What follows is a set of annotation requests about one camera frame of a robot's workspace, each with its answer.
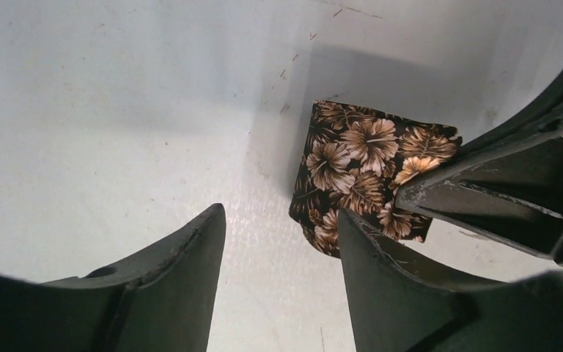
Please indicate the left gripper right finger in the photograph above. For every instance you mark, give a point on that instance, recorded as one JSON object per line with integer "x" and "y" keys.
{"x": 400, "y": 300}

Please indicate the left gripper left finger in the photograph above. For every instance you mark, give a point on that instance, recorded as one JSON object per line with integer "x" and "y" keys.
{"x": 160, "y": 298}

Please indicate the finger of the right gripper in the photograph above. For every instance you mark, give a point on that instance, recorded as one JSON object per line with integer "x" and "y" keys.
{"x": 506, "y": 184}

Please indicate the brown floral tie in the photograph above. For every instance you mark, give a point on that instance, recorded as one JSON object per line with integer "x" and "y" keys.
{"x": 356, "y": 158}

